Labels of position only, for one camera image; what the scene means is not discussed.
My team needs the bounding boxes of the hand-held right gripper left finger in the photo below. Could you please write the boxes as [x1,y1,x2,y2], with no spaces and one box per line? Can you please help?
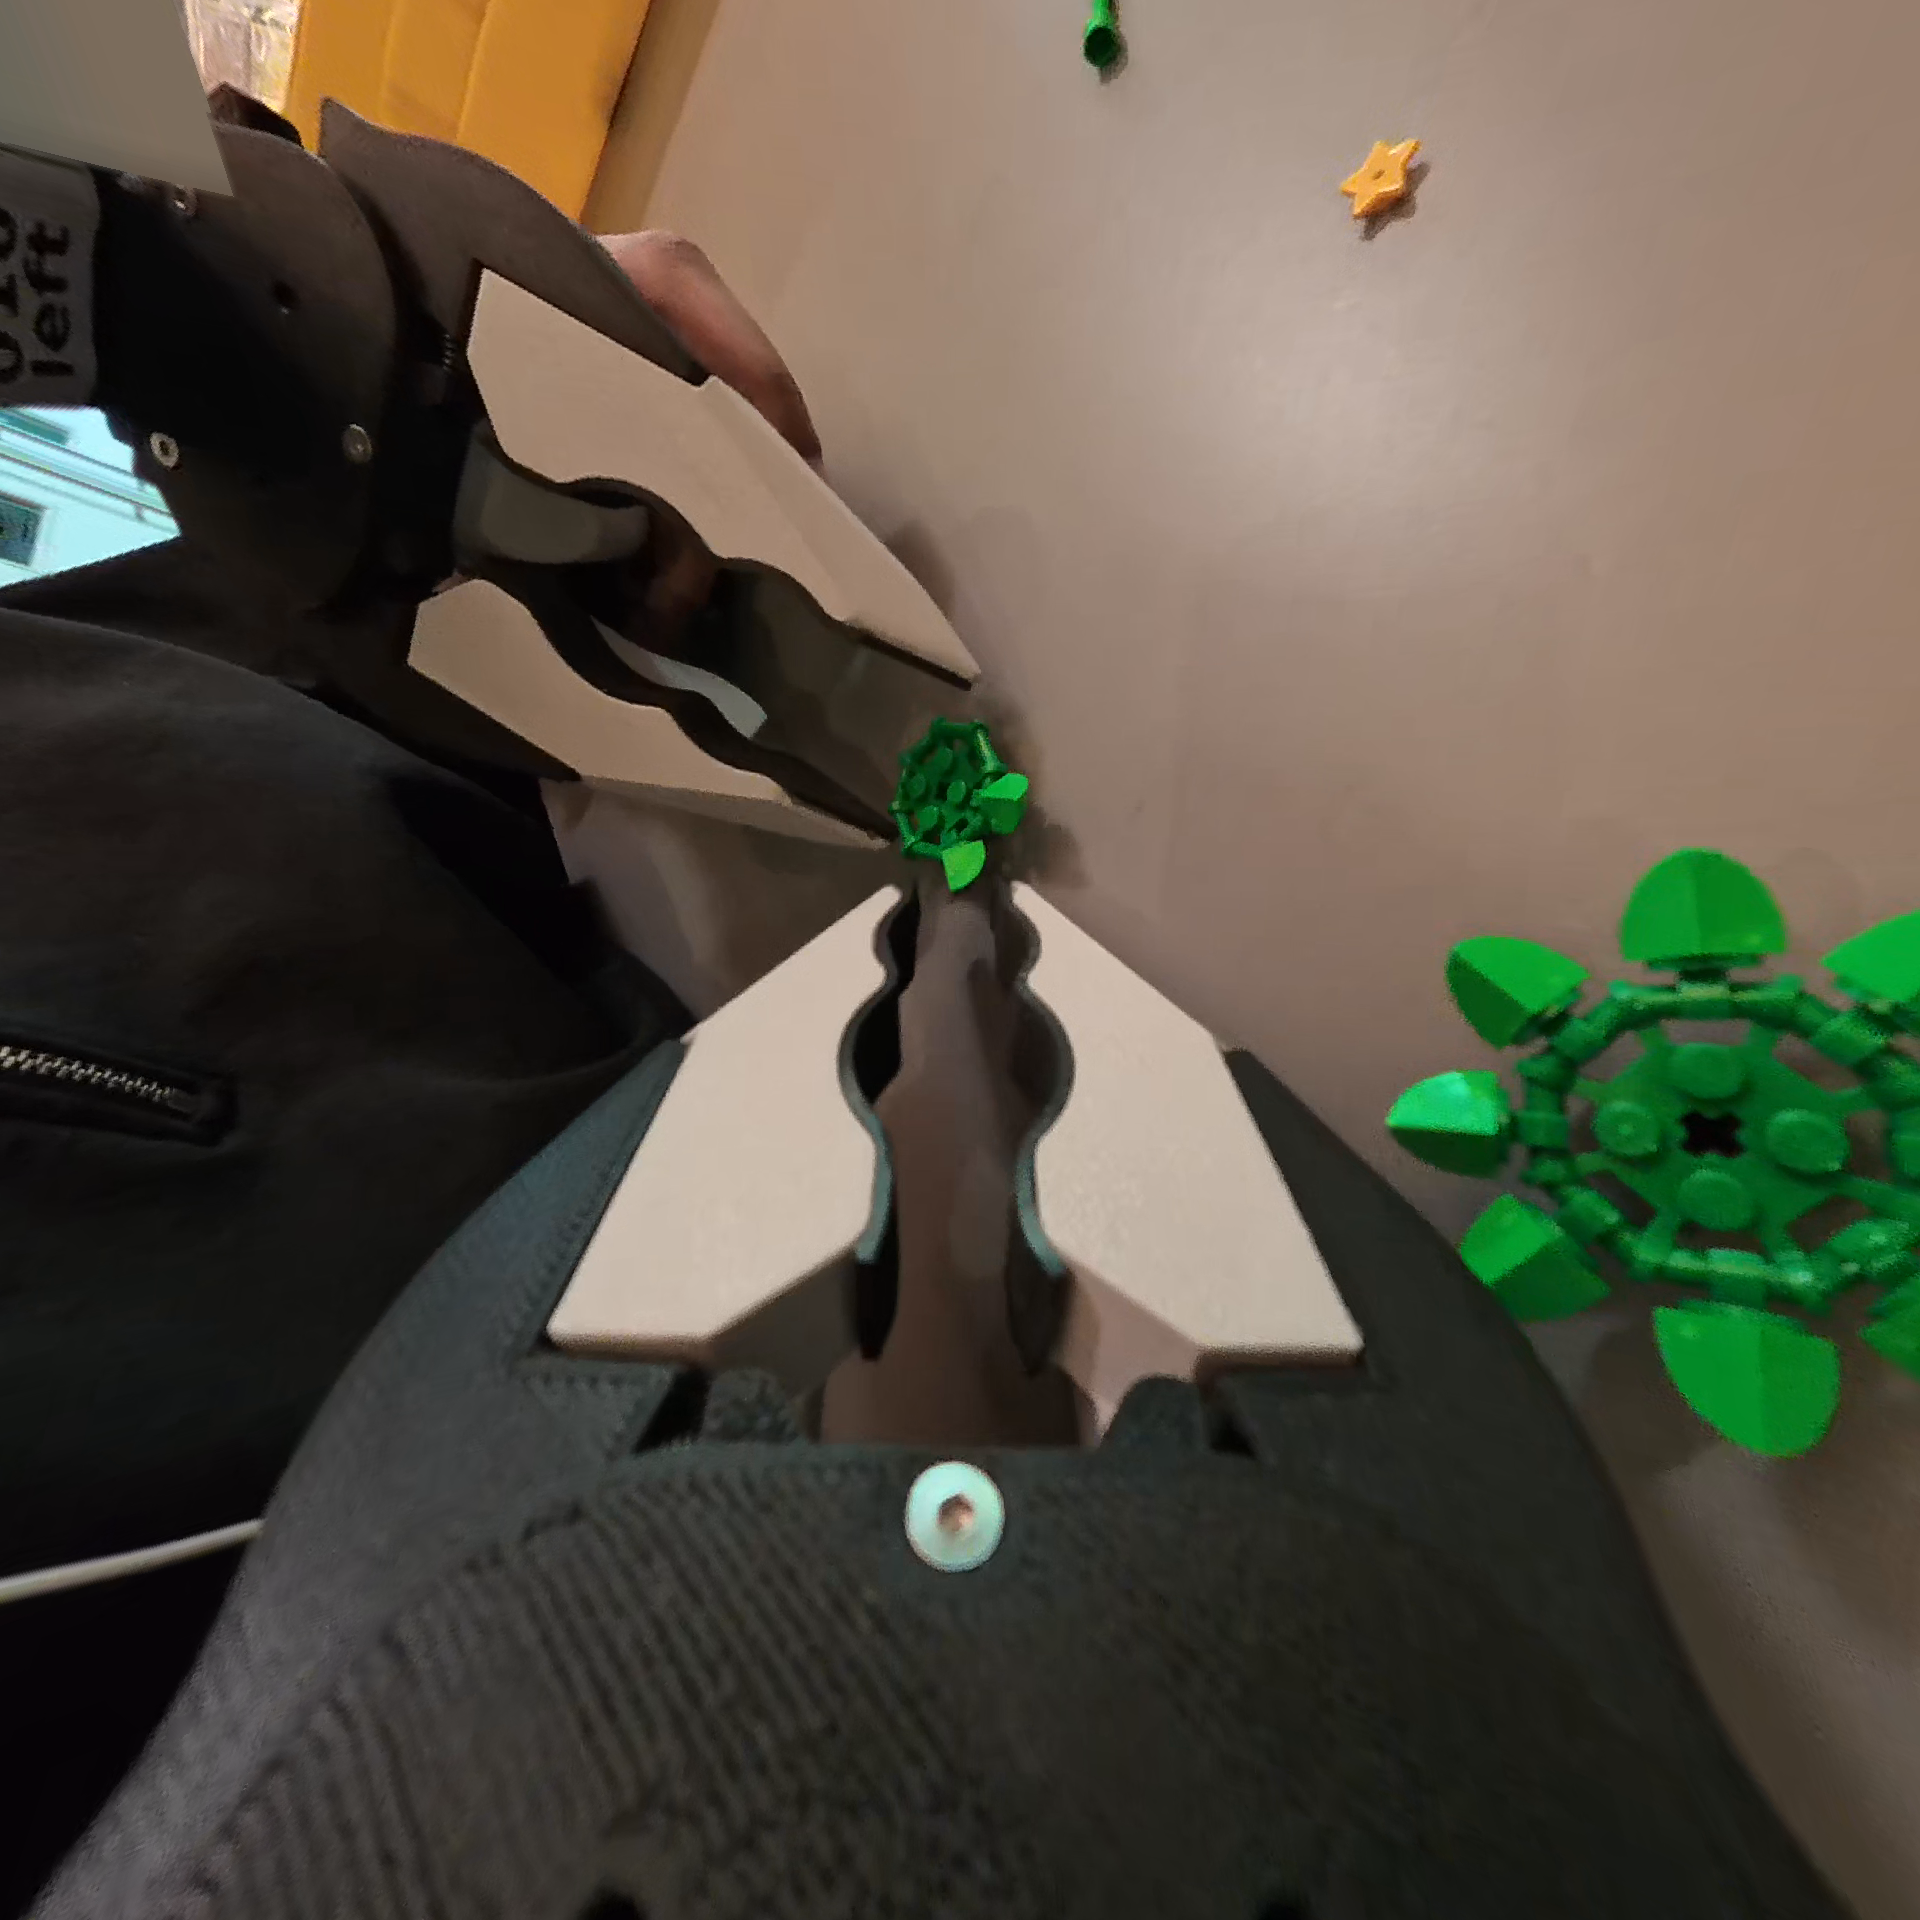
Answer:
[546,884,922,1433]

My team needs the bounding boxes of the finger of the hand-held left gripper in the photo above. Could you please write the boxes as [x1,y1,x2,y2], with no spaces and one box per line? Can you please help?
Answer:
[461,267,986,695]
[407,575,902,856]

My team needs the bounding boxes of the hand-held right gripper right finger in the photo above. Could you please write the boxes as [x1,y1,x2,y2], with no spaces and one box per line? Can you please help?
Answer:
[1007,882,1368,1443]

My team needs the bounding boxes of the green toy web disc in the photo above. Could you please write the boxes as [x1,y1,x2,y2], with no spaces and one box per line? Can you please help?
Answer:
[890,719,1003,859]

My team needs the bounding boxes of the person's left hand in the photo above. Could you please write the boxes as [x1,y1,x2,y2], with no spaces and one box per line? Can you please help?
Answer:
[597,224,828,472]

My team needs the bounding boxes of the clear plastic bags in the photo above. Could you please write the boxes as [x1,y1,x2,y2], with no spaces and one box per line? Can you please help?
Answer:
[182,0,301,115]

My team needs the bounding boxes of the yellow storage bin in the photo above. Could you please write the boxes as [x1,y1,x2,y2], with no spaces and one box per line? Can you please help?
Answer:
[286,0,655,223]

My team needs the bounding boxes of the large green leaf wheel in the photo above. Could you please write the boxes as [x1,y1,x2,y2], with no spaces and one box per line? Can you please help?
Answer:
[1383,849,1920,1456]

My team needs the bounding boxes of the white cable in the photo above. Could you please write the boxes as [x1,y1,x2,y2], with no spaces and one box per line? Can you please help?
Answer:
[0,1519,269,1605]

